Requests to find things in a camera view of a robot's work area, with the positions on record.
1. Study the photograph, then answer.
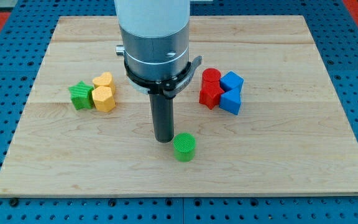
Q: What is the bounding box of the yellow heart block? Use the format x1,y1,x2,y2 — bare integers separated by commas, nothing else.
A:
92,72,116,94

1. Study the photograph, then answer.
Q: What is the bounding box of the light wooden board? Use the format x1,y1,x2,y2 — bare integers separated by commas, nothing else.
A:
0,16,358,198

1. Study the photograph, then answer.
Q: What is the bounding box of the red cylinder block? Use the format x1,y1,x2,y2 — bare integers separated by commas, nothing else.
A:
201,68,221,88

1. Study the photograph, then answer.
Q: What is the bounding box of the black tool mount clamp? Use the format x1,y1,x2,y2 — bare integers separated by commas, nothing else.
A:
124,55,202,99

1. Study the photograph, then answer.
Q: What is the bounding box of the blue triangle block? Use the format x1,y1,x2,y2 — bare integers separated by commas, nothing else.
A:
219,88,242,115

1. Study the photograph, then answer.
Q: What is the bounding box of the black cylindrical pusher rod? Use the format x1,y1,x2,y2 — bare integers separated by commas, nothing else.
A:
149,95,174,143

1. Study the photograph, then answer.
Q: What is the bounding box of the red star block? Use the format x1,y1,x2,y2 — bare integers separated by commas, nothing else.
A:
199,82,224,110

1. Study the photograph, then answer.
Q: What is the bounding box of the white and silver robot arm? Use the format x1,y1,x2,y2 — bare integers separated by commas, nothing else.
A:
114,0,202,142

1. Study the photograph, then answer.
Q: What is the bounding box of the blue cube block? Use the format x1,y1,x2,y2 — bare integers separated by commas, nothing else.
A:
219,71,244,91

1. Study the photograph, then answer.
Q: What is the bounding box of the yellow pentagon block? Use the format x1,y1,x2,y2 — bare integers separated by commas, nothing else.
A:
92,86,116,112

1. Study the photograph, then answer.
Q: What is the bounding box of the green cylinder block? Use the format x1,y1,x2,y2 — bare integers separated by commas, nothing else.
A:
173,133,196,162

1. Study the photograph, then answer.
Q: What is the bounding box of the green star block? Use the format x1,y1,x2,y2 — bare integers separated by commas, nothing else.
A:
68,81,94,110

